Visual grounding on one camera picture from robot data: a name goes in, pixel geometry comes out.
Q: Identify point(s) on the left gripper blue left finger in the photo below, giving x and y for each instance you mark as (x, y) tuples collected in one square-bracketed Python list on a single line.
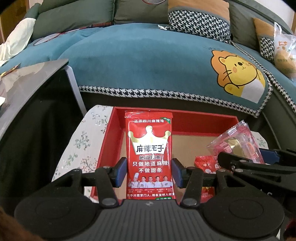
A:
[(119, 172)]

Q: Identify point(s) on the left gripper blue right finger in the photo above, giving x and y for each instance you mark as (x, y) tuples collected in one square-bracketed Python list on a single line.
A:
[(179, 173)]

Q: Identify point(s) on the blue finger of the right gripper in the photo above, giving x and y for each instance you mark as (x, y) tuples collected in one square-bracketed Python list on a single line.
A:
[(269, 156)]

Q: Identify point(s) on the red crown spicy strip packet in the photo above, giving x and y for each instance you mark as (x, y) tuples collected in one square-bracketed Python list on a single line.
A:
[(148, 149)]

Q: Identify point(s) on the red Trolli candy bag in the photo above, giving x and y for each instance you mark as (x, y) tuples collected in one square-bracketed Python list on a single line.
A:
[(209, 165)]

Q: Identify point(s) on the pink pastry packet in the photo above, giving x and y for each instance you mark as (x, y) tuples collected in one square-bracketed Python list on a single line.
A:
[(239, 141)]

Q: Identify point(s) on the green sofa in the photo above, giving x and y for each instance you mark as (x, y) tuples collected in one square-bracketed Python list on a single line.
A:
[(276, 121)]

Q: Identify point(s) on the floral tablecloth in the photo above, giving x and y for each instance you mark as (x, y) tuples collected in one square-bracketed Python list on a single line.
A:
[(99, 140)]

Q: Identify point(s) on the red cardboard box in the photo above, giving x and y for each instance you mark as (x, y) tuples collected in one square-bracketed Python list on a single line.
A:
[(149, 139)]

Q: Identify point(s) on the dark glass side table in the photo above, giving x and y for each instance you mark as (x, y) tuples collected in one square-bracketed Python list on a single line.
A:
[(42, 110)]

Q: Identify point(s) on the plastic bag with fruit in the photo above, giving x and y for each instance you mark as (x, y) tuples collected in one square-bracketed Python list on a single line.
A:
[(284, 52)]

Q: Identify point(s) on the teal lion sofa cover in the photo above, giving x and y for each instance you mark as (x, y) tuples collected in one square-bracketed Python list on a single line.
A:
[(143, 61)]

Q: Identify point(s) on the houndstooth orange cushion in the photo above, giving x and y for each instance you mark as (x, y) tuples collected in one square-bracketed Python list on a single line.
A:
[(209, 19), (264, 32)]

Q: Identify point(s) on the white cloth on sofa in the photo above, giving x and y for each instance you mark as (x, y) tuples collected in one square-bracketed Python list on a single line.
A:
[(18, 39)]

